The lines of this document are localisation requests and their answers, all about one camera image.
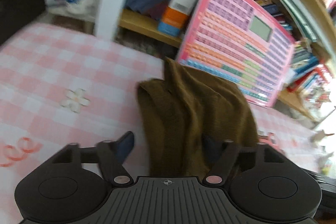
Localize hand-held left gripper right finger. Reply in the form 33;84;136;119
203;135;286;186

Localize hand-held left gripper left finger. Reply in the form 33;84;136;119
51;131;135;186

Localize brown pants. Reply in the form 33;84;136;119
136;57;261;178

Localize colourful flower ornament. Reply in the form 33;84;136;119
302;67;336;111

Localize pink checked desk mat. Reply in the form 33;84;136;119
0;23;336;214

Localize pink learning tablet toy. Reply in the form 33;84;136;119
175;0;296;108

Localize row of colourful books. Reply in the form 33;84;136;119
125;0;336;99

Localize wooden bookshelf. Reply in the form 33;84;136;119
93;0;336;122

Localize white orange blue box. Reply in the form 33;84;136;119
157;0;210;37

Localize black case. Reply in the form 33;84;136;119
0;0;47;46

